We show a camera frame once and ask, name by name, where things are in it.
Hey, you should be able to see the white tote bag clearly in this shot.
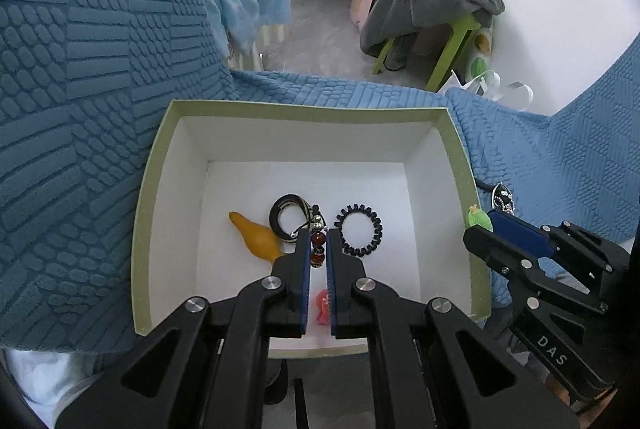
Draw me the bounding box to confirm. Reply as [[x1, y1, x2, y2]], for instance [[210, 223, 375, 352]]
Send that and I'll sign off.
[[450, 70, 535, 111]]

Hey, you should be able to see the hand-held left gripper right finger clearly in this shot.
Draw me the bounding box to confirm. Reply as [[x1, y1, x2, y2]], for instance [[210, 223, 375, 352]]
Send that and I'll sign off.
[[325, 229, 571, 429]]

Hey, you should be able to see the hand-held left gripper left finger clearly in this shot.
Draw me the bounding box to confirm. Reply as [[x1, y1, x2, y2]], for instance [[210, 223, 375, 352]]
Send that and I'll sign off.
[[55, 229, 311, 429]]

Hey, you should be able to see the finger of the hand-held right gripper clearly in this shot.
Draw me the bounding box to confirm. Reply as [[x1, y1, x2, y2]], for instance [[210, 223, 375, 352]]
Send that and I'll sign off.
[[490, 208, 631, 270], [462, 226, 608, 315]]

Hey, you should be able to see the red bead bracelet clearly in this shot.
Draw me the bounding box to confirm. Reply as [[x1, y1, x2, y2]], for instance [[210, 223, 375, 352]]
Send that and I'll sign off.
[[295, 204, 331, 270]]

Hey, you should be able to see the black patterned bangle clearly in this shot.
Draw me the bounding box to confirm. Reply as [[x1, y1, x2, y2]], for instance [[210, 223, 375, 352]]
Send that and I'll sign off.
[[269, 193, 313, 241]]

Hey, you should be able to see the pink hair clip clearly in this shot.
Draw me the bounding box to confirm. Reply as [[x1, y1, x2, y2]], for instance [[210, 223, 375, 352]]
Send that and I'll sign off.
[[312, 289, 332, 325]]

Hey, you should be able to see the black spiral hair tie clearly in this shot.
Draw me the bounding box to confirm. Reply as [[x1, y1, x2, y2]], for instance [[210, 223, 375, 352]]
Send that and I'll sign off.
[[333, 205, 383, 257]]

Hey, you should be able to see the white cardboard box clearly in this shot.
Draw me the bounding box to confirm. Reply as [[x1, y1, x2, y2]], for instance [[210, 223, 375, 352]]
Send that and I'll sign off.
[[131, 98, 493, 357]]

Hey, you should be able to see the green stool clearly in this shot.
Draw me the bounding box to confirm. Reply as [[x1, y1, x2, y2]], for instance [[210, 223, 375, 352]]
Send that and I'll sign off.
[[372, 14, 482, 92]]

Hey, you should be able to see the blue textured sofa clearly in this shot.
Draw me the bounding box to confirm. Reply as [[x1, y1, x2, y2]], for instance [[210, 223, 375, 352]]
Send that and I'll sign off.
[[0, 0, 640, 360]]

